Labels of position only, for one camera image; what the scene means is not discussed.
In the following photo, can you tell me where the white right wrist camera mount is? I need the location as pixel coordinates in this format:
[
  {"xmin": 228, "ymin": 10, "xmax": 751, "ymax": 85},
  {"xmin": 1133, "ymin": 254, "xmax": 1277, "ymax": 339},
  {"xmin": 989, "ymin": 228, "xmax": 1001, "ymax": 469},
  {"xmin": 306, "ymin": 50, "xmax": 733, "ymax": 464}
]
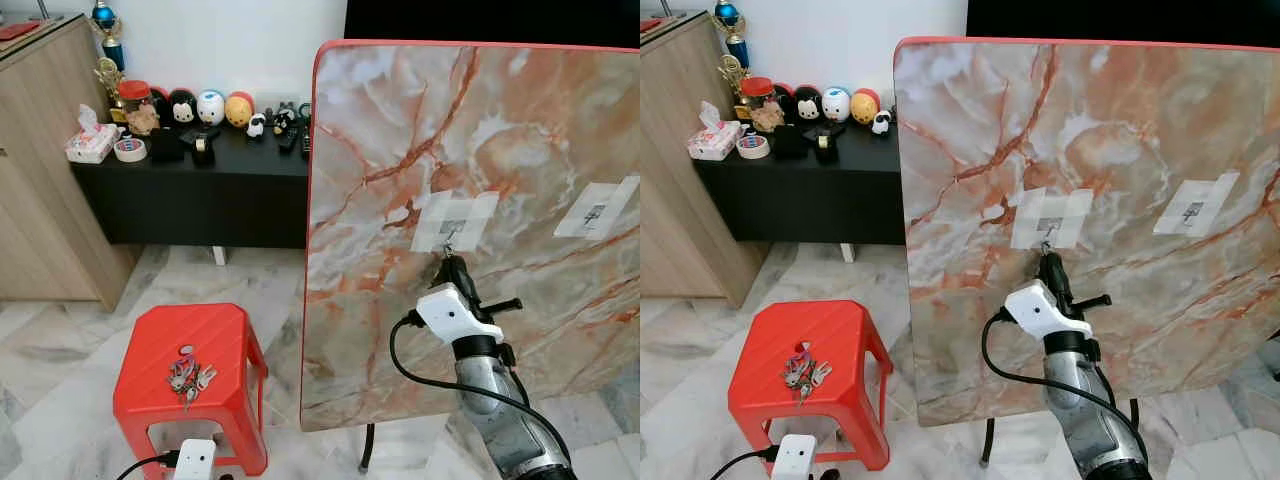
[
  {"xmin": 414, "ymin": 283, "xmax": 505, "ymax": 347},
  {"xmin": 1002, "ymin": 279, "xmax": 1094, "ymax": 342}
]

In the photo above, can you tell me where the red plastic stool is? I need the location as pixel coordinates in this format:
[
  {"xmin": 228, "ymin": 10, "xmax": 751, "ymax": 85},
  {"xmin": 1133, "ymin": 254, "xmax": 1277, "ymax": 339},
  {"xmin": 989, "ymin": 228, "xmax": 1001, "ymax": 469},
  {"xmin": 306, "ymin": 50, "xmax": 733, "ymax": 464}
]
[
  {"xmin": 726, "ymin": 299, "xmax": 894, "ymax": 474},
  {"xmin": 111, "ymin": 302, "xmax": 270, "ymax": 480}
]

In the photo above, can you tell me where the red lidded snack jar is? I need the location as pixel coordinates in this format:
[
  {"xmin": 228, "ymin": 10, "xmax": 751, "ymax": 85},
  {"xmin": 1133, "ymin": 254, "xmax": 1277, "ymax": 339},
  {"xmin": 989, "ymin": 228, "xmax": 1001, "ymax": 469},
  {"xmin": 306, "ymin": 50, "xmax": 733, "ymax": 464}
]
[
  {"xmin": 117, "ymin": 79, "xmax": 162, "ymax": 137},
  {"xmin": 739, "ymin": 76, "xmax": 785, "ymax": 134}
]

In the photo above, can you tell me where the black low console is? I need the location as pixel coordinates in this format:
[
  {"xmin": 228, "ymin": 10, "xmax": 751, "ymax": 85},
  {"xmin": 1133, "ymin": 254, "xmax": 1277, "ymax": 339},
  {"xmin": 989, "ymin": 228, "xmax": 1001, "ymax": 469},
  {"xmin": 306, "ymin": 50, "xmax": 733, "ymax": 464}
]
[
  {"xmin": 692, "ymin": 123, "xmax": 907, "ymax": 247},
  {"xmin": 69, "ymin": 124, "xmax": 314, "ymax": 252}
]

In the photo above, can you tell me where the yellow round plush toy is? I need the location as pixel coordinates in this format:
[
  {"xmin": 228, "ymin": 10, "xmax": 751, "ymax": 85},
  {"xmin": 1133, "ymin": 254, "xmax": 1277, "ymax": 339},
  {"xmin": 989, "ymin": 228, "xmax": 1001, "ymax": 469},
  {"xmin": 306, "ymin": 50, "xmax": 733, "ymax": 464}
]
[
  {"xmin": 223, "ymin": 91, "xmax": 256, "ymax": 129},
  {"xmin": 849, "ymin": 87, "xmax": 882, "ymax": 126}
]

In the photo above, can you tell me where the marble table top red edge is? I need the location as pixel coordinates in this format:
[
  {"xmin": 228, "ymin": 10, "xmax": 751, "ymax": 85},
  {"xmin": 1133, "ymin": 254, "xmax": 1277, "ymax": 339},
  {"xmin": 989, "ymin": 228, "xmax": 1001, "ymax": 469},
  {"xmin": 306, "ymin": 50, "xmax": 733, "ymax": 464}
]
[
  {"xmin": 891, "ymin": 35, "xmax": 1280, "ymax": 430},
  {"xmin": 297, "ymin": 37, "xmax": 641, "ymax": 434}
]

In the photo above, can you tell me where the light wooden cabinet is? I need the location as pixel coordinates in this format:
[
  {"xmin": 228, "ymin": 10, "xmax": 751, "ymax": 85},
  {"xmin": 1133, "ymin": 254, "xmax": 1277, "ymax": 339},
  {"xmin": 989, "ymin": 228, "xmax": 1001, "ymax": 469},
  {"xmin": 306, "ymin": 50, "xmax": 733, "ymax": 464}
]
[
  {"xmin": 0, "ymin": 11, "xmax": 142, "ymax": 312},
  {"xmin": 640, "ymin": 9, "xmax": 772, "ymax": 310}
]

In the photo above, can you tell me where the black round plush toy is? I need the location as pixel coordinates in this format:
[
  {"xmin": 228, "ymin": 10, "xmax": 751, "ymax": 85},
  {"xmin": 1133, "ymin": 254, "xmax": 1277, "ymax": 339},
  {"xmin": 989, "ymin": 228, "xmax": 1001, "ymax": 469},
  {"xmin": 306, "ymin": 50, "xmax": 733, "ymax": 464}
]
[
  {"xmin": 164, "ymin": 87, "xmax": 199, "ymax": 127},
  {"xmin": 789, "ymin": 85, "xmax": 824, "ymax": 124}
]

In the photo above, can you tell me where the white pink tissue pack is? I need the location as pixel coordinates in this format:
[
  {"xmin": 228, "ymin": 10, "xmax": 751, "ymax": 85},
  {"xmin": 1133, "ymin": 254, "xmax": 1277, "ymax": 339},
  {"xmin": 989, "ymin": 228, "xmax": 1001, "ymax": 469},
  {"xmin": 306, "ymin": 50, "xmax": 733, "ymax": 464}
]
[
  {"xmin": 64, "ymin": 102, "xmax": 122, "ymax": 165},
  {"xmin": 685, "ymin": 99, "xmax": 744, "ymax": 162}
]

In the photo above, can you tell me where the white tape patch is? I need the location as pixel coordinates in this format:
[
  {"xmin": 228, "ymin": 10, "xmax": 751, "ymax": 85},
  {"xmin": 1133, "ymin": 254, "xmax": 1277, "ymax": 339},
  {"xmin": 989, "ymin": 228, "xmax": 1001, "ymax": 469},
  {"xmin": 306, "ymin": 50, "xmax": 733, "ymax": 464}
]
[
  {"xmin": 1151, "ymin": 169, "xmax": 1242, "ymax": 239},
  {"xmin": 409, "ymin": 189, "xmax": 500, "ymax": 255},
  {"xmin": 552, "ymin": 174, "xmax": 641, "ymax": 242},
  {"xmin": 1009, "ymin": 184, "xmax": 1097, "ymax": 252}
]

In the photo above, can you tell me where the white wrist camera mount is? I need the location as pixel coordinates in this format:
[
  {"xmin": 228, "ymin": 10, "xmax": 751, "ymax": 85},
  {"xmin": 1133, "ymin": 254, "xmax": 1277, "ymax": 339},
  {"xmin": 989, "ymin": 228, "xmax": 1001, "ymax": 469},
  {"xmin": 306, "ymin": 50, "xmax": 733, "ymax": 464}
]
[
  {"xmin": 771, "ymin": 433, "xmax": 820, "ymax": 480},
  {"xmin": 414, "ymin": 283, "xmax": 505, "ymax": 347},
  {"xmin": 1002, "ymin": 279, "xmax": 1094, "ymax": 342},
  {"xmin": 171, "ymin": 437, "xmax": 219, "ymax": 480}
]

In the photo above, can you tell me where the white round plush toy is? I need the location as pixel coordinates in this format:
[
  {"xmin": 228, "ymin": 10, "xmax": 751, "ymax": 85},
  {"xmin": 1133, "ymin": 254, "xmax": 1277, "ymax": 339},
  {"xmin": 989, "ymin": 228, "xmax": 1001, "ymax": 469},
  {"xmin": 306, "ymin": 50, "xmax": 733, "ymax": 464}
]
[
  {"xmin": 195, "ymin": 89, "xmax": 228, "ymax": 127},
  {"xmin": 819, "ymin": 86, "xmax": 853, "ymax": 124}
]

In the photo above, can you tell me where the blue ball trophy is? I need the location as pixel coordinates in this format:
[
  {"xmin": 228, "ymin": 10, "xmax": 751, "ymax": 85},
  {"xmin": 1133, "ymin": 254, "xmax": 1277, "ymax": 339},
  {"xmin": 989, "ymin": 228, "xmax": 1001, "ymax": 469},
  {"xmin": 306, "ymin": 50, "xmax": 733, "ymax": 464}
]
[
  {"xmin": 711, "ymin": 0, "xmax": 750, "ymax": 69},
  {"xmin": 90, "ymin": 0, "xmax": 127, "ymax": 71}
]

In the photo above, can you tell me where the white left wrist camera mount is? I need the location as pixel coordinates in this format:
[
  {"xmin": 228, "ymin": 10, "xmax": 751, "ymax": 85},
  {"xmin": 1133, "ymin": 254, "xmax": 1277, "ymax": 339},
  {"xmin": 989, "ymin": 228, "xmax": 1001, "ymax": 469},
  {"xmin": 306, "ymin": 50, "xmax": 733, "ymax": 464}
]
[
  {"xmin": 771, "ymin": 433, "xmax": 820, "ymax": 480},
  {"xmin": 171, "ymin": 437, "xmax": 219, "ymax": 480}
]

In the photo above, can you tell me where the bunch of metal keys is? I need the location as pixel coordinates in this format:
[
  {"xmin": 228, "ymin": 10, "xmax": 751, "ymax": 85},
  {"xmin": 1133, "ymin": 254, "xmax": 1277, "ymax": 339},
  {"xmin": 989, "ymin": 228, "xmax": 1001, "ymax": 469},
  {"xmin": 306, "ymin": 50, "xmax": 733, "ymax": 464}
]
[
  {"xmin": 781, "ymin": 342, "xmax": 834, "ymax": 407},
  {"xmin": 166, "ymin": 344, "xmax": 219, "ymax": 410}
]

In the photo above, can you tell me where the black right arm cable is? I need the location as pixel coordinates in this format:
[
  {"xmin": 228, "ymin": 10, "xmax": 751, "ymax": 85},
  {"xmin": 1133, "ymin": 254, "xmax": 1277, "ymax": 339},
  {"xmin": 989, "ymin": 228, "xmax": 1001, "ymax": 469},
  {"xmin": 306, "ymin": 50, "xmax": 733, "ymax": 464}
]
[
  {"xmin": 979, "ymin": 307, "xmax": 1152, "ymax": 468},
  {"xmin": 387, "ymin": 311, "xmax": 577, "ymax": 473}
]

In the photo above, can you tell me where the black box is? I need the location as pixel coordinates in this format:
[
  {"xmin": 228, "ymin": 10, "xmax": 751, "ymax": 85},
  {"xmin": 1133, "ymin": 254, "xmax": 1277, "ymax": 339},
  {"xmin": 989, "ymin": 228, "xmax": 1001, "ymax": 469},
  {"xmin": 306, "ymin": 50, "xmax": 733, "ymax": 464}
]
[
  {"xmin": 772, "ymin": 124, "xmax": 810, "ymax": 160},
  {"xmin": 149, "ymin": 127, "xmax": 187, "ymax": 164}
]

